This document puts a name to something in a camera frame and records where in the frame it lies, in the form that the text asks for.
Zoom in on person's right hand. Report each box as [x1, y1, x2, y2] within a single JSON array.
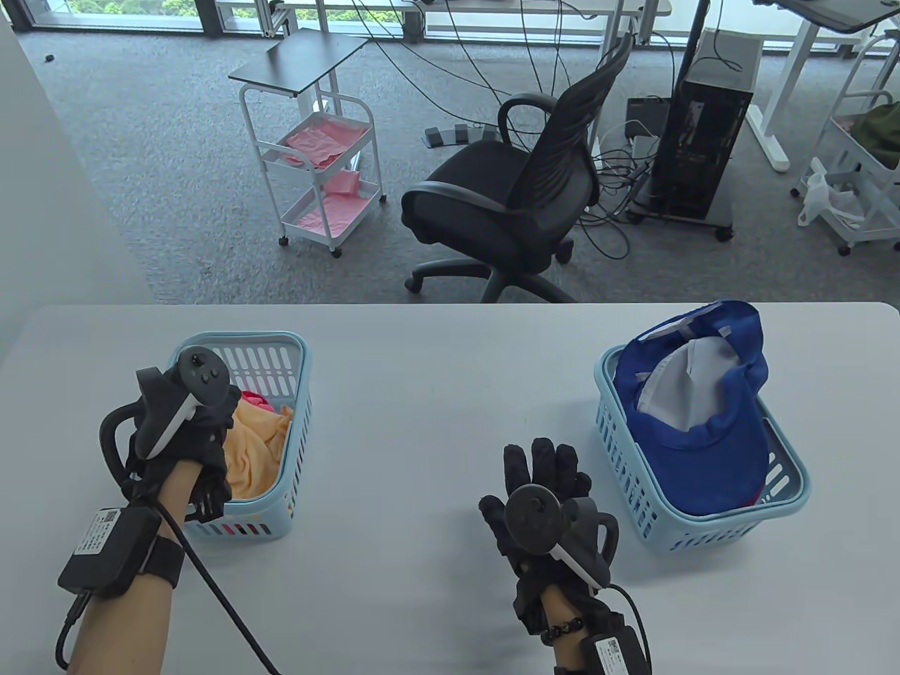
[[479, 437, 619, 637]]

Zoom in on person's left hand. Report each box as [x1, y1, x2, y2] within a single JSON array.
[[121, 385, 241, 525]]

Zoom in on yellow towel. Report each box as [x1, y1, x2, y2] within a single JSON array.
[[224, 401, 294, 501]]

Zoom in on light blue hand basket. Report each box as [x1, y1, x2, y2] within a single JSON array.
[[166, 331, 313, 542], [594, 343, 812, 553]]

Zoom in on blue cap apparel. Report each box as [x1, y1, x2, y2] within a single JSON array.
[[613, 300, 771, 519]]

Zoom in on person's left forearm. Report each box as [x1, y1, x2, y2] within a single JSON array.
[[65, 458, 202, 675]]

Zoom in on person's right forearm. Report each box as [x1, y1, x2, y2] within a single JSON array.
[[540, 587, 605, 675]]

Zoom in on black hand controller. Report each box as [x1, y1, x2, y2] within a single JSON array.
[[505, 484, 621, 590], [99, 349, 230, 501]]

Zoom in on black wrist sensor box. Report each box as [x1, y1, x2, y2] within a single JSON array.
[[57, 506, 163, 598], [580, 626, 653, 675]]

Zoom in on white rolling cart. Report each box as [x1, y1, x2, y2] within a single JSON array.
[[239, 83, 388, 258]]

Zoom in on black office chair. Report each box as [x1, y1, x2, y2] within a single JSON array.
[[401, 32, 635, 304]]

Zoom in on grey foot pedals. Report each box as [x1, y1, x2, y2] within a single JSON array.
[[422, 124, 502, 149]]

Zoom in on black computer tower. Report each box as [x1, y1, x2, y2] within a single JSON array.
[[648, 77, 754, 221], [626, 28, 764, 243]]

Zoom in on white plastic bag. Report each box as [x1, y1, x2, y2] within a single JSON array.
[[797, 157, 867, 229]]

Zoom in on white standing desk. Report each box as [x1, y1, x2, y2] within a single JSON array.
[[745, 0, 900, 174]]

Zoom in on black monitor pole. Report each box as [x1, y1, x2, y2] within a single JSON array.
[[671, 0, 709, 89]]

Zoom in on long white desk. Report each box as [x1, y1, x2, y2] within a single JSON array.
[[411, 0, 674, 44]]

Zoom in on olive green bag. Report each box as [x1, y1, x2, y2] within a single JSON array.
[[847, 102, 900, 171]]

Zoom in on dark bead bracelet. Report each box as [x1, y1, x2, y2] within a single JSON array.
[[540, 616, 587, 645]]

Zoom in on black floor cables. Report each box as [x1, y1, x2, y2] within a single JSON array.
[[573, 120, 662, 262]]

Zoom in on black hanging cables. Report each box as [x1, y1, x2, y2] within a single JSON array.
[[350, 0, 616, 131]]

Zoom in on grey metal frame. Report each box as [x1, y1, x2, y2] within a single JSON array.
[[257, 0, 293, 39]]

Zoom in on white wire cart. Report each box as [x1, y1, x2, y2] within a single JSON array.
[[791, 30, 900, 257]]

